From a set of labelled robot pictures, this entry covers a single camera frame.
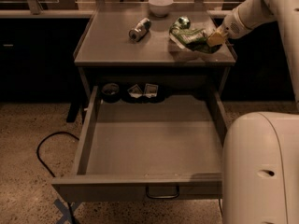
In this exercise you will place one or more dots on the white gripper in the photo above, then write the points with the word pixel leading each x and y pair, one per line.
pixel 233 26

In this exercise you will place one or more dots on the green jalapeno chip bag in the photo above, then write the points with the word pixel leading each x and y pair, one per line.
pixel 192 39

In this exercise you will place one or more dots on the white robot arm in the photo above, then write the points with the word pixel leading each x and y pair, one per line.
pixel 260 177

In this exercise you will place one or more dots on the grey counter cabinet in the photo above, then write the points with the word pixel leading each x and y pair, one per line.
pixel 105 53

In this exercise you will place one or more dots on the open grey top drawer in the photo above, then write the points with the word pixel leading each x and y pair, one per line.
pixel 118 158

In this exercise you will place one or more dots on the green soda can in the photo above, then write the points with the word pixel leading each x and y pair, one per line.
pixel 182 22

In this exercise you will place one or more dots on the white ceramic bowl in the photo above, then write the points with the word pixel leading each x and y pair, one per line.
pixel 160 8

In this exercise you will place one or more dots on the silver soda can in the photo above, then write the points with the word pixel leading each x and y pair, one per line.
pixel 140 30

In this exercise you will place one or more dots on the black tray with packets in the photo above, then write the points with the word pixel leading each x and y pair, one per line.
pixel 144 93

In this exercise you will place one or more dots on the black round container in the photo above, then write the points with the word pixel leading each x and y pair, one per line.
pixel 111 92

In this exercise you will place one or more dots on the blue tape cross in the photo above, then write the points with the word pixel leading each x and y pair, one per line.
pixel 67 211

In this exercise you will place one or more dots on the metal drawer handle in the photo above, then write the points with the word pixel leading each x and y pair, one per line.
pixel 162 193

